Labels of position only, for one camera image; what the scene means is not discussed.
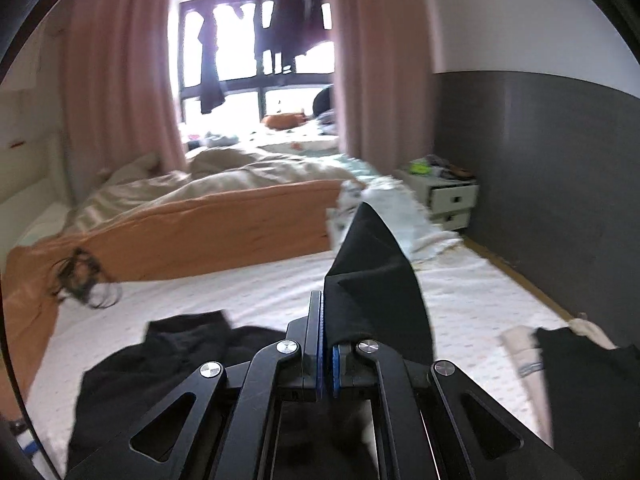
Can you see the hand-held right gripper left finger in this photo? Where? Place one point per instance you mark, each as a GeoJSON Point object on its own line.
{"type": "Point", "coordinates": [315, 345]}

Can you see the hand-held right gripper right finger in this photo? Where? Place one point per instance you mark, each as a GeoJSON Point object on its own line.
{"type": "Point", "coordinates": [336, 370]}

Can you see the black pants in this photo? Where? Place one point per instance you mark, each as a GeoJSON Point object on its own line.
{"type": "Point", "coordinates": [375, 280]}

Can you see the row of dark hanging clothes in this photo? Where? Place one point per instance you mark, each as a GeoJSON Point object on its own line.
{"type": "Point", "coordinates": [287, 20]}

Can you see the white floral bed sheet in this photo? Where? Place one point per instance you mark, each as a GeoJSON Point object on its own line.
{"type": "Point", "coordinates": [240, 290]}

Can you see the orange blanket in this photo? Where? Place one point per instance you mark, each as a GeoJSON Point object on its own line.
{"type": "Point", "coordinates": [210, 230]}

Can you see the white frilled blanket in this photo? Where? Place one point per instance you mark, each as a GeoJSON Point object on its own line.
{"type": "Point", "coordinates": [400, 210]}

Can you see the beige duvet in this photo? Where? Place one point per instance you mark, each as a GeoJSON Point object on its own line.
{"type": "Point", "coordinates": [235, 170]}

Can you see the white nightstand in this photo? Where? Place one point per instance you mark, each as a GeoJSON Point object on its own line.
{"type": "Point", "coordinates": [452, 200]}

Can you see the green object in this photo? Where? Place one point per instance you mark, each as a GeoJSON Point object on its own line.
{"type": "Point", "coordinates": [420, 166]}

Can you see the orange cushion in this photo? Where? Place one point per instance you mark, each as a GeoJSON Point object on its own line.
{"type": "Point", "coordinates": [282, 121]}

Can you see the dark bundle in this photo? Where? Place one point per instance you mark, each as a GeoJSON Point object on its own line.
{"type": "Point", "coordinates": [324, 102]}

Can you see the black garment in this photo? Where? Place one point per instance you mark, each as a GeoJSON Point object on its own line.
{"type": "Point", "coordinates": [590, 400]}

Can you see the dark framed window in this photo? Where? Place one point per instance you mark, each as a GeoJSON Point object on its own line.
{"type": "Point", "coordinates": [250, 85]}

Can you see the pink curtain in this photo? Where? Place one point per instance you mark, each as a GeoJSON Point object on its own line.
{"type": "Point", "coordinates": [120, 75]}
{"type": "Point", "coordinates": [375, 60]}

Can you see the white wardrobe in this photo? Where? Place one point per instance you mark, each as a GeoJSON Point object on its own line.
{"type": "Point", "coordinates": [30, 160]}

